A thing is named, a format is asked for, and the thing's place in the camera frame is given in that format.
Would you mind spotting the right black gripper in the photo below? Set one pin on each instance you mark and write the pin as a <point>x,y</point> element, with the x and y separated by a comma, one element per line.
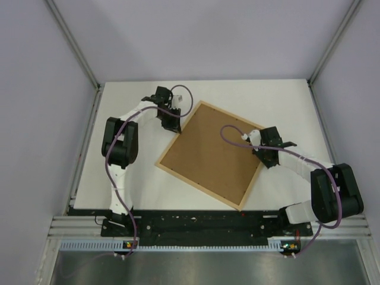
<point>257,152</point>

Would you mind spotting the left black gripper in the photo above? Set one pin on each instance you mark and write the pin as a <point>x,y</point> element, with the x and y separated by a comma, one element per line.
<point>174,126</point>

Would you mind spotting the wooden photo frame brown back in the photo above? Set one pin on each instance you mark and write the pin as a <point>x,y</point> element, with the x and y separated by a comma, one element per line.
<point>207,155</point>

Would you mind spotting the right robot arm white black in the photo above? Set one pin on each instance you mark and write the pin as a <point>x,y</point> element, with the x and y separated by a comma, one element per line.
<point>335,194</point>

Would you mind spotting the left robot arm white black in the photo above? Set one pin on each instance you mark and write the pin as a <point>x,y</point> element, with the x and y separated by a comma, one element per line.
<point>121,143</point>

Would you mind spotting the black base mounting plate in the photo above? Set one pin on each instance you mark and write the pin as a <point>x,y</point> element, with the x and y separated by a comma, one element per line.
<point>201,227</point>

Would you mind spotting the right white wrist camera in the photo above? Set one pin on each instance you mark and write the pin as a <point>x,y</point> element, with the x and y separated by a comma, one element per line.
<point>253,137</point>

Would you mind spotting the left aluminium corner post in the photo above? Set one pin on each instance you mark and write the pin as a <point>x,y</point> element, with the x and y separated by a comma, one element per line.
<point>72,43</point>

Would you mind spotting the aluminium corner post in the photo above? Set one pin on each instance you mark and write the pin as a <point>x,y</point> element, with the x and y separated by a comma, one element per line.
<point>72,43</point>
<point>341,30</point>

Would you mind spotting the aluminium rail beam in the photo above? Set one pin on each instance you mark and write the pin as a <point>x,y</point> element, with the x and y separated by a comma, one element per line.
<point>89,227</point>

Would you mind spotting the grey slotted cable duct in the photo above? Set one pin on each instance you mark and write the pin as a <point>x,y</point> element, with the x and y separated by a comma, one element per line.
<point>124,246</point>

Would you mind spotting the right aluminium corner post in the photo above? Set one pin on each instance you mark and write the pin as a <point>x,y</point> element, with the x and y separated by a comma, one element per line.
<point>341,30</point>

